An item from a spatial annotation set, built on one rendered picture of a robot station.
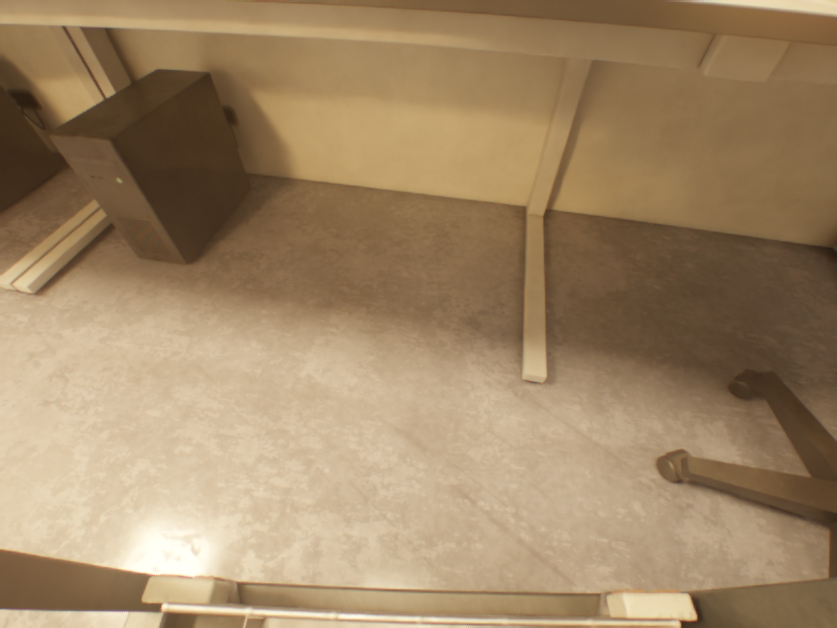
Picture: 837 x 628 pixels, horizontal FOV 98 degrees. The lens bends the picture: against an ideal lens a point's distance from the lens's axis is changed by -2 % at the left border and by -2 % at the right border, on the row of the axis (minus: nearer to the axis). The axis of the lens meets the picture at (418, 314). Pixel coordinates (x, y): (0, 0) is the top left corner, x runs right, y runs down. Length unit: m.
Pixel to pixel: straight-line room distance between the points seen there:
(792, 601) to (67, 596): 0.51
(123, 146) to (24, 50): 0.93
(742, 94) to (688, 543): 1.10
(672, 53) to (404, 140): 1.04
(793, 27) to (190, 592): 0.61
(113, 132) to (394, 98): 0.74
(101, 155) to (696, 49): 1.13
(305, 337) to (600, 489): 0.76
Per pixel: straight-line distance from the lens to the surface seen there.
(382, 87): 1.32
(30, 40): 2.00
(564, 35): 0.41
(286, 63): 1.41
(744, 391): 1.16
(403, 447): 0.85
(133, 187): 1.20
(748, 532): 1.04
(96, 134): 1.19
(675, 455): 0.94
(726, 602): 0.46
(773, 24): 0.37
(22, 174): 2.06
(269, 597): 0.50
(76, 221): 1.67
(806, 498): 0.98
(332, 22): 0.43
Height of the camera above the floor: 0.80
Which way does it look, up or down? 51 degrees down
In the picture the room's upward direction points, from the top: 1 degrees clockwise
